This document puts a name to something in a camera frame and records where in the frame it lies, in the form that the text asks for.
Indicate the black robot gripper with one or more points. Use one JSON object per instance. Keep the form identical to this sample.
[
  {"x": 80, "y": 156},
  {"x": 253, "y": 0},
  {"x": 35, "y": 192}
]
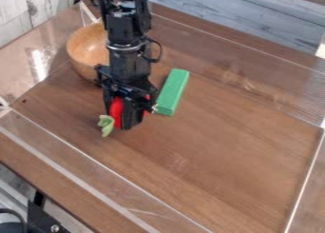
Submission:
[{"x": 125, "y": 79}]

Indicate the red plush strawberry toy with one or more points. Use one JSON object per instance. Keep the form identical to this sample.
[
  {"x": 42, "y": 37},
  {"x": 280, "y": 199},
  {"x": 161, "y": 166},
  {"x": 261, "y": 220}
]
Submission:
[{"x": 112, "y": 121}]

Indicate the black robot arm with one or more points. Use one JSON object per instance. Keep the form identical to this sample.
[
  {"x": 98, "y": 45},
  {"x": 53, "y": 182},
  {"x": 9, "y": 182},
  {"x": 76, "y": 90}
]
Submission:
[{"x": 128, "y": 22}]

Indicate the green rectangular block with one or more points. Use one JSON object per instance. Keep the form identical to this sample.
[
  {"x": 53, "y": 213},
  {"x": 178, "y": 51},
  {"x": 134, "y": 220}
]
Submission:
[{"x": 174, "y": 84}]

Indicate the wooden bowl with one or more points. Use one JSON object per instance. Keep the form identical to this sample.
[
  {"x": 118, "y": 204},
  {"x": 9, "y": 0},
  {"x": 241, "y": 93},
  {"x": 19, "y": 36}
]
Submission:
[{"x": 88, "y": 51}]

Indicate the clear acrylic tray enclosure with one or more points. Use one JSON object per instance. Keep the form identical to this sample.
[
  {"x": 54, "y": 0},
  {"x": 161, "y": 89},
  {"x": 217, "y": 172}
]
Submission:
[{"x": 233, "y": 165}]

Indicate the black clamp mount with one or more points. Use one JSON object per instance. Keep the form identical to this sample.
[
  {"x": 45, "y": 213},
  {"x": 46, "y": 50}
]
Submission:
[{"x": 41, "y": 222}]

